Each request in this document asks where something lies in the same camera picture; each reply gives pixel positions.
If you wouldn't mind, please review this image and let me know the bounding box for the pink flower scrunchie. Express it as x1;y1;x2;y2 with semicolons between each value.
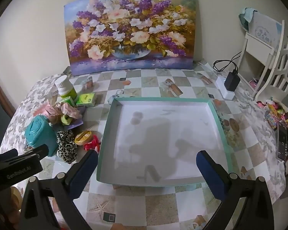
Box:
54;102;83;120

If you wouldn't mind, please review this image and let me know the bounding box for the white power socket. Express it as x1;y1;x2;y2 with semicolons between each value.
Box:
216;75;236;100

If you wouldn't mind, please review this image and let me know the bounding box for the purple card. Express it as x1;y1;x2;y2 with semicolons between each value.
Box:
62;108;87;131

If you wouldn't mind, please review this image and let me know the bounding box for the leopard print scrunchie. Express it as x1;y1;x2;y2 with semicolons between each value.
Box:
56;130;79;164

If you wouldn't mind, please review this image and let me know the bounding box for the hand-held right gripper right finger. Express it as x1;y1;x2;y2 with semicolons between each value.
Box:
196;150;275;230

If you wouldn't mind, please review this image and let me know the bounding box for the black remote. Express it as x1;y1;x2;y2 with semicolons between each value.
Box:
277;122;288;162

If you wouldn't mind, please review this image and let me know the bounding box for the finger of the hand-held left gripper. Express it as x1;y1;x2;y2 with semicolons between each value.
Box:
0;149;19;163
24;144;50;160

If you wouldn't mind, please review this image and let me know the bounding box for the yellow round holder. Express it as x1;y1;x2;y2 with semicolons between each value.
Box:
74;131;94;146

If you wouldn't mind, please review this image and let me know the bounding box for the white bottle with green label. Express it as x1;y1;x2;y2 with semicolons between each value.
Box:
55;75;78;100

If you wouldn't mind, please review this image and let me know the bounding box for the white folding table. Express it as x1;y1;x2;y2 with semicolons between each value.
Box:
238;32;279;96

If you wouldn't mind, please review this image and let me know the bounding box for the small printed card box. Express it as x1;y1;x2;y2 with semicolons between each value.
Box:
81;77;94;89

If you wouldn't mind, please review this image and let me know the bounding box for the small green box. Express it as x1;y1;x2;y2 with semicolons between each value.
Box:
75;93;96;107
60;96;76;107

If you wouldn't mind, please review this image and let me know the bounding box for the white wooden chair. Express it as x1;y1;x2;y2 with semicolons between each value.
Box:
254;20;288;101

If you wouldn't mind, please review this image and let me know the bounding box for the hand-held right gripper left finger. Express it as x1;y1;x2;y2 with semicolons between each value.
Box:
19;150;99;230

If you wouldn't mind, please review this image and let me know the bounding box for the black charger adapter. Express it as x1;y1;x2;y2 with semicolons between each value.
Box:
224;69;241;92

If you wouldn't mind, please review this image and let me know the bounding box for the pile of colourful toys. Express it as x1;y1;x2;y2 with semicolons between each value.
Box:
257;97;288;130

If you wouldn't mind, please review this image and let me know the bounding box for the white printed board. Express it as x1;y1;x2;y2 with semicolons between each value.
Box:
252;12;282;51

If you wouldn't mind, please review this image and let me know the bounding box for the teal cloth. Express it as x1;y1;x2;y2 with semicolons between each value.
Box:
239;7;257;33

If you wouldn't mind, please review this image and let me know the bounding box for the white tray with teal rim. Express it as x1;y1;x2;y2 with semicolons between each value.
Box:
96;96;233;188

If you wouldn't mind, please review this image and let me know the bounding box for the teal plastic container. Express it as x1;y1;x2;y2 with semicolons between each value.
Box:
25;115;59;157

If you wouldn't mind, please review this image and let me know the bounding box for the red hair bow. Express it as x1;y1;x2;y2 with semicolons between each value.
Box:
84;135;101;152

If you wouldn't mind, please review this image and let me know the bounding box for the flower bouquet painting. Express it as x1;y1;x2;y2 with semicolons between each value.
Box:
63;0;199;74

